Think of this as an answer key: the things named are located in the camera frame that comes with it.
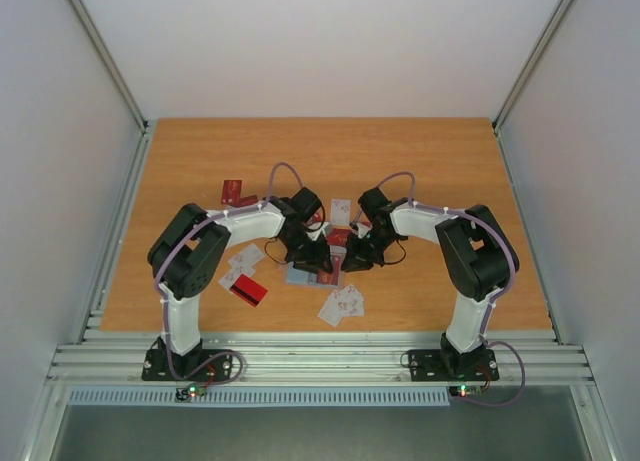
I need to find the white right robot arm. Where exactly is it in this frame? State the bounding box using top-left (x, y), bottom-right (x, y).
top-left (341, 197), bottom-right (519, 378)

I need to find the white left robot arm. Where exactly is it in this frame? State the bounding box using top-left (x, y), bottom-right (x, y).
top-left (147, 197), bottom-right (333, 379)

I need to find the white card under arm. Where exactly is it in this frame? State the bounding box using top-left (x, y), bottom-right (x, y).
top-left (219, 244), bottom-right (265, 291)

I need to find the white card pile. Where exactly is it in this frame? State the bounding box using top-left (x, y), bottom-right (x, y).
top-left (318, 284), bottom-right (365, 327)

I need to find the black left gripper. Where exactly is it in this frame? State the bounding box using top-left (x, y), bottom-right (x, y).
top-left (281, 228), bottom-right (334, 274)

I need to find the white blossom card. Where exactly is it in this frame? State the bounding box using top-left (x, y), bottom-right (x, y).
top-left (330, 198), bottom-right (351, 227)

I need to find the red vip card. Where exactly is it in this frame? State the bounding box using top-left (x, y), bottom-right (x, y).
top-left (326, 227), bottom-right (352, 248)
top-left (220, 179), bottom-right (258, 207)
top-left (316, 255), bottom-right (342, 288)

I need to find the pink leather card holder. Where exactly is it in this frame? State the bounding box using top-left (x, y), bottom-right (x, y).
top-left (285, 253), bottom-right (345, 289)

